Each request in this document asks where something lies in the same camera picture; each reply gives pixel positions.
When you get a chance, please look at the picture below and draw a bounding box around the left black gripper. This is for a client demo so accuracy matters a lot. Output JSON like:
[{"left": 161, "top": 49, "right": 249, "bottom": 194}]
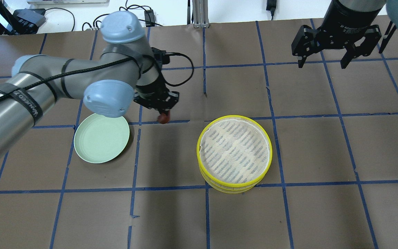
[{"left": 134, "top": 78, "right": 180, "bottom": 112}]

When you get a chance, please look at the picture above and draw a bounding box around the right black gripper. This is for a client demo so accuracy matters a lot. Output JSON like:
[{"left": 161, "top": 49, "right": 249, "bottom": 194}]
[{"left": 292, "top": 0, "right": 382, "bottom": 69}]

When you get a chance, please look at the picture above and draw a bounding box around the brown bun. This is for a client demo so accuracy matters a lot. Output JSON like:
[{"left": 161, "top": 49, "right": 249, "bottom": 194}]
[{"left": 157, "top": 111, "right": 171, "bottom": 124}]

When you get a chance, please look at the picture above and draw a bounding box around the yellow steamer layer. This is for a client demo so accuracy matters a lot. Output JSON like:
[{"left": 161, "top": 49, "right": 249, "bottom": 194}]
[
  {"left": 196, "top": 115, "right": 273, "bottom": 183},
  {"left": 200, "top": 169, "right": 268, "bottom": 194}
]

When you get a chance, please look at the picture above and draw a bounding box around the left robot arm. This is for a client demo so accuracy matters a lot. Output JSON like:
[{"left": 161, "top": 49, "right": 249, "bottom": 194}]
[{"left": 0, "top": 11, "right": 180, "bottom": 157}]

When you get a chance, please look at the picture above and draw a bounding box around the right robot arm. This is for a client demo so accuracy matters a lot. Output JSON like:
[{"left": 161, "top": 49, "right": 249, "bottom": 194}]
[{"left": 292, "top": 0, "right": 398, "bottom": 69}]

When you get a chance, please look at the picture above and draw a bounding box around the green bowl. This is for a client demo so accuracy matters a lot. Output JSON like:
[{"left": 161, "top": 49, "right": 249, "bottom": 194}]
[{"left": 73, "top": 113, "right": 131, "bottom": 164}]

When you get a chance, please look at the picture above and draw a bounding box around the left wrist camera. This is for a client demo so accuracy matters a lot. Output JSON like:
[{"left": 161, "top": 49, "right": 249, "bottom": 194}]
[{"left": 151, "top": 47, "right": 170, "bottom": 68}]

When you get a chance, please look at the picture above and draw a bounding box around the aluminium frame post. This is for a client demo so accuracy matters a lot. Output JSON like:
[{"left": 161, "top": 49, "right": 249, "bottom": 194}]
[{"left": 191, "top": 0, "right": 210, "bottom": 28}]

